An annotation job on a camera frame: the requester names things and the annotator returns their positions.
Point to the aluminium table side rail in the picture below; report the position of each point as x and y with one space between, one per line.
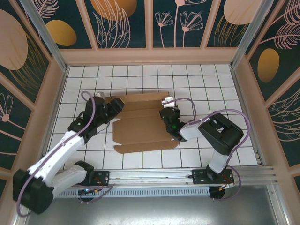
259 161
57 105

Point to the grey metal sheet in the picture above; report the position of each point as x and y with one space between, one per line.
150 211

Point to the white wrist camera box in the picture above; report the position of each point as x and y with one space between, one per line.
168 102
101 95

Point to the aluminium frame post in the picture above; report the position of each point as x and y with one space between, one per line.
50 47
246 37

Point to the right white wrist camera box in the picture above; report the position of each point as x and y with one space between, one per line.
168 102

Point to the aluminium mounting rail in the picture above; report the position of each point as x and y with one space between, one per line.
150 175

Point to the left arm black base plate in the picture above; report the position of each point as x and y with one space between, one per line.
103 178

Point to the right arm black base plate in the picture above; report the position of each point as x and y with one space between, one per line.
199 177

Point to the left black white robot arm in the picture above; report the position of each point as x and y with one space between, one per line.
35 192

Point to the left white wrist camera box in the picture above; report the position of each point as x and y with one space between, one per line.
101 95

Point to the brown cardboard paper box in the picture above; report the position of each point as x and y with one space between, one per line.
138 131

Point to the small green circuit board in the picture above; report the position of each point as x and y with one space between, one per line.
87 190

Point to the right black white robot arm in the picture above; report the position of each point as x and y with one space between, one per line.
222 136

